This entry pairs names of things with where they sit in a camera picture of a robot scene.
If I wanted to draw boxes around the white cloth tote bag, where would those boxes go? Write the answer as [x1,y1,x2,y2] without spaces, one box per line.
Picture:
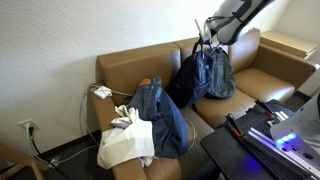
[96,104,156,171]

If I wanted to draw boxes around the light wooden side table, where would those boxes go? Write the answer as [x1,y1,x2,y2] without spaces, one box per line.
[259,30,319,60]

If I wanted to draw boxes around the blue denim jeans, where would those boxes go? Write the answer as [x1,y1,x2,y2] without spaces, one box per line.
[127,76,190,159]

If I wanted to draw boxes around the black robot table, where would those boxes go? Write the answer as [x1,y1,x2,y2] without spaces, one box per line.
[199,98,320,180]

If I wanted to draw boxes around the grey backpack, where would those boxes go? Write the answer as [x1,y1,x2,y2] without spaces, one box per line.
[204,46,237,100]

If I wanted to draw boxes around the white wall outlet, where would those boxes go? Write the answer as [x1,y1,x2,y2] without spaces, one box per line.
[17,118,41,133]

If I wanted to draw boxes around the white power adapter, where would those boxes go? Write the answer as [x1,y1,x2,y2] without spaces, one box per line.
[92,85,113,100]

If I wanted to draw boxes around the black wall power cable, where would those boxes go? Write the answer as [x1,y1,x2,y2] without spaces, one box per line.
[28,126,72,180]

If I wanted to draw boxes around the red and black clamp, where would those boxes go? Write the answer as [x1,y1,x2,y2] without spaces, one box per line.
[254,98,278,118]
[225,112,248,140]

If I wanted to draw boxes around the navy blue backpack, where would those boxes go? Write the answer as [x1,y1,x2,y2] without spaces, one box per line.
[168,39,215,109]

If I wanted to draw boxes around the tan leather sofa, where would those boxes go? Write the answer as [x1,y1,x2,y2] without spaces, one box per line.
[88,28,318,180]

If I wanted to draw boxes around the light wooden chair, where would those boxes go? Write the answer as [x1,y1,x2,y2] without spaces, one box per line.
[0,141,46,180]

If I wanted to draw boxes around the aluminium mounting rail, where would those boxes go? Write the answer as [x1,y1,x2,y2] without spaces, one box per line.
[245,109,320,178]

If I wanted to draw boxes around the white power cord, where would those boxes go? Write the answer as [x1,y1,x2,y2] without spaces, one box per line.
[24,84,101,168]

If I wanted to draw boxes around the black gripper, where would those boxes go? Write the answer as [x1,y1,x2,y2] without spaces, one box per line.
[194,18,218,47]

